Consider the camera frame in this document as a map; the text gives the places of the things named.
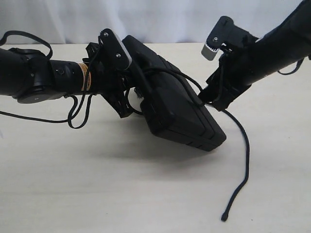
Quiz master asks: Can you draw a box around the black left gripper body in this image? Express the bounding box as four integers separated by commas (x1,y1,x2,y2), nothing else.
84,42,134,118

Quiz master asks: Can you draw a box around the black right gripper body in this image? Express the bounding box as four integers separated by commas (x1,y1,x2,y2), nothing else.
207,25,258,111

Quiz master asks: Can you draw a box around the black plastic carrying case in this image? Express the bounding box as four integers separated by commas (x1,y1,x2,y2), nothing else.
121,35,227,153

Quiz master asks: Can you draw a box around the black braided rope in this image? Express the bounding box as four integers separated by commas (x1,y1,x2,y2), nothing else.
68,67,251,222

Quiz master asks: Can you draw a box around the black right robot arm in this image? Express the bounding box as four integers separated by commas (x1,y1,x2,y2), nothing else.
198,0,311,111

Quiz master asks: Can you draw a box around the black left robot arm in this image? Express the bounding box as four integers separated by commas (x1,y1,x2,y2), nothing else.
0,43,133,118

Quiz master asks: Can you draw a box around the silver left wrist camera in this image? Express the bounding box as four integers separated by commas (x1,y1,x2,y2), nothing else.
100,28,132,70

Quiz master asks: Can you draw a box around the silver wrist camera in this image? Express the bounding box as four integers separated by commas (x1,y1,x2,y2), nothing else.
100,28,132,70
201,16,234,61

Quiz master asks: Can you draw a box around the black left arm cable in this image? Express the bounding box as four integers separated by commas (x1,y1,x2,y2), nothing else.
0,30,103,123

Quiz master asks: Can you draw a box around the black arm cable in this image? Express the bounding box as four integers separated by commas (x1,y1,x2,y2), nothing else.
0,30,103,123
274,57,311,76

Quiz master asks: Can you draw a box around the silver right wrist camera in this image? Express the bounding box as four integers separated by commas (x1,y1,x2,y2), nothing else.
201,16,234,61

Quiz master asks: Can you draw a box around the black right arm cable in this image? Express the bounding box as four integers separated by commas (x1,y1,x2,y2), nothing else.
274,57,311,76

